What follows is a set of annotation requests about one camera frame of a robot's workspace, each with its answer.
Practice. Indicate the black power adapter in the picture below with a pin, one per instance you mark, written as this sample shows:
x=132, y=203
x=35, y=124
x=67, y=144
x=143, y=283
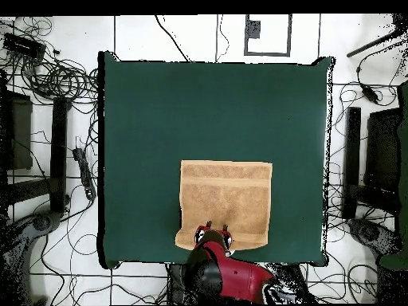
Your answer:
x=370, y=94

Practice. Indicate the black stand frame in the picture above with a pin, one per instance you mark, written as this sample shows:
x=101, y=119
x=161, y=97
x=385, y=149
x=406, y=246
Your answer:
x=59, y=153
x=352, y=153

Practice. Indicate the tan terry towel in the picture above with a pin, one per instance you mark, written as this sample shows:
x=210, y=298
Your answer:
x=226, y=194

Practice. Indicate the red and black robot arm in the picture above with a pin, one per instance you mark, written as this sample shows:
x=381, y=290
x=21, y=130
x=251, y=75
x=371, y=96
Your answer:
x=236, y=277

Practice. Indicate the black power strip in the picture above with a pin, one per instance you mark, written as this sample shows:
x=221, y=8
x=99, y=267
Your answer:
x=85, y=173

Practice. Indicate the dark green table cloth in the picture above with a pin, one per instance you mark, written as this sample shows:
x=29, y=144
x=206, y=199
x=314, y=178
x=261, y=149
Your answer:
x=159, y=111

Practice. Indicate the dark stand base leg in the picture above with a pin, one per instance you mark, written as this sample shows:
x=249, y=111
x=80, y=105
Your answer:
x=369, y=232
x=41, y=223

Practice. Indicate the black rod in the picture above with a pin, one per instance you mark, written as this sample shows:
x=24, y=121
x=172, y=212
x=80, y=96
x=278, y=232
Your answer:
x=373, y=43

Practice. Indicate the black box device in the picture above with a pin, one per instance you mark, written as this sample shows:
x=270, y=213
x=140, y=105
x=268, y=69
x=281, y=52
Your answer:
x=24, y=46

